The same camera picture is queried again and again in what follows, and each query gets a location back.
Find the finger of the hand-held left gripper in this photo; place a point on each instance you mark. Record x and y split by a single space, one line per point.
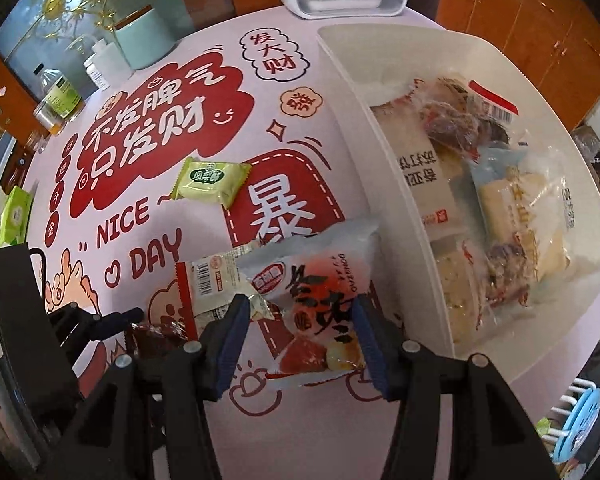
115 325

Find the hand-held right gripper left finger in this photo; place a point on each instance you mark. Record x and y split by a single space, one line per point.
230 350

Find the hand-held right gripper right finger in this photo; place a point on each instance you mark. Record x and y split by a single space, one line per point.
375 350

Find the dark red snack packet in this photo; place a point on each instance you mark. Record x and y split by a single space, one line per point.
165 340

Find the white snack packet red print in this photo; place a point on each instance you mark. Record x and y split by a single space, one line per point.
315 300

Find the clear rice puff packet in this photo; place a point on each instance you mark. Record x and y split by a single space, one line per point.
460 290

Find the small clear nut packet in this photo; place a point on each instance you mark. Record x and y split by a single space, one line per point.
510 275

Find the beige cracker packet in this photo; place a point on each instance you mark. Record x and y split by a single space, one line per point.
415 170

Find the blue yellow cake packet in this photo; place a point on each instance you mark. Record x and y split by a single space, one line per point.
525 220

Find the red-edged clear snack packet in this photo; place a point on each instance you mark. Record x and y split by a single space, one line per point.
460 120

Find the white plastic tray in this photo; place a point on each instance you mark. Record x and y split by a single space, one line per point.
540 90

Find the white packet red edge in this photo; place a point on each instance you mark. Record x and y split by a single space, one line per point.
210 280

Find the green tissue pack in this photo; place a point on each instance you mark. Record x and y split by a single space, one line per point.
16 215

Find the green snack packet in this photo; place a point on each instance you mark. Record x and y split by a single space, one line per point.
210 185

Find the blue white plastic stool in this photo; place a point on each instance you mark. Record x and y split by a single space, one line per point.
580 420

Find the clear bottle green label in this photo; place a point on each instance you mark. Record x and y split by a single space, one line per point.
60 97

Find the white squeeze bottle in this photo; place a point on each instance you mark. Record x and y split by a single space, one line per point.
105 65

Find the white orange snack packet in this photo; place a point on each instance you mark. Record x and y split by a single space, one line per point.
390 90

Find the mint green canister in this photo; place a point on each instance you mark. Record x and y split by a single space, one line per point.
142 40

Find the wooden cabinet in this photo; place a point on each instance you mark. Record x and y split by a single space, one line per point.
530 25

